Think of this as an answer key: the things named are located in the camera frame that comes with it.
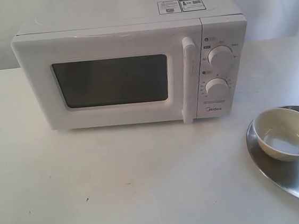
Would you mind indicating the white microwave knob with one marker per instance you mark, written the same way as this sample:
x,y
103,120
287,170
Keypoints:
x,y
221,57
217,88

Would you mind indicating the cream ceramic bowl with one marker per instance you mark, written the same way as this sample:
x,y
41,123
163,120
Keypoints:
x,y
277,132

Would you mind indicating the white microwave oven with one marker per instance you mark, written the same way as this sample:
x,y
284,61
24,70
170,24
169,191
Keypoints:
x,y
221,27

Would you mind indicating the white upper microwave knob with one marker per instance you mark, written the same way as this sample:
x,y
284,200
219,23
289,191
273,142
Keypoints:
x,y
221,57

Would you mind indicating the white lower microwave knob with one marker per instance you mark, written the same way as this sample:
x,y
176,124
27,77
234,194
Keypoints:
x,y
217,88

